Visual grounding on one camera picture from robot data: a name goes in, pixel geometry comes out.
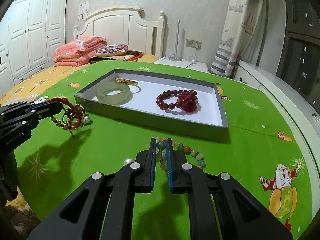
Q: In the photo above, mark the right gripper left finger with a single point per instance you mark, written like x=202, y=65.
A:
x=102, y=206

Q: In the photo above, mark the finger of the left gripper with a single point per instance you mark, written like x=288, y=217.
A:
x=15, y=109
x=28, y=121

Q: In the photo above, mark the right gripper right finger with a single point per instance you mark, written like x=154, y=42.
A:
x=219, y=206

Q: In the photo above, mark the white pearl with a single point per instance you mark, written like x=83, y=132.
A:
x=86, y=120
x=128, y=161

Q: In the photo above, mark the pale green jade bangle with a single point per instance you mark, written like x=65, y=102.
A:
x=113, y=93

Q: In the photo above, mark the thin gold bangle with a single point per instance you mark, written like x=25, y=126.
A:
x=133, y=85

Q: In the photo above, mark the dark red fabric flower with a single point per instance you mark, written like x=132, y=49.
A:
x=188, y=100

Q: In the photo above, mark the yellow floral bedsheet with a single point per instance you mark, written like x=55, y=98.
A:
x=45, y=79

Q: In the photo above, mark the green cartoon print cloth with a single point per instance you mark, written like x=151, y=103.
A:
x=53, y=163

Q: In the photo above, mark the beige plush cushion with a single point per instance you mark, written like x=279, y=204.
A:
x=21, y=216

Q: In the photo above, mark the white wardrobe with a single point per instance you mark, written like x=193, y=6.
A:
x=31, y=30

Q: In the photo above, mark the folded pink quilt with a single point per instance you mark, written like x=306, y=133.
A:
x=78, y=52

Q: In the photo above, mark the grey shallow tray box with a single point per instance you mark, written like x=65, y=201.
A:
x=208, y=122

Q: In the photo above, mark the patterned pillow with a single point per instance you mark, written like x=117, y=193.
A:
x=111, y=50

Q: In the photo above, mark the white window cabinet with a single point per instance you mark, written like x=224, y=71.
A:
x=300, y=111

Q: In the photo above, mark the black orange folded blanket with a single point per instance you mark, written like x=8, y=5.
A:
x=131, y=55

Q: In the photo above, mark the white bed headboard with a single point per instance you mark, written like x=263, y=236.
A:
x=124, y=24

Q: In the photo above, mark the white nightstand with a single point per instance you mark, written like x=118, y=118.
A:
x=198, y=66

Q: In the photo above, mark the white desk lamp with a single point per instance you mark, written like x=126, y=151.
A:
x=173, y=56

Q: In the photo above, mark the dark framed window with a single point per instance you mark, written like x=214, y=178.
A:
x=299, y=62

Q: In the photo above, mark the sailboat print curtain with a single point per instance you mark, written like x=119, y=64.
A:
x=241, y=22

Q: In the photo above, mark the wall power socket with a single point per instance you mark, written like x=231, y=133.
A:
x=193, y=44

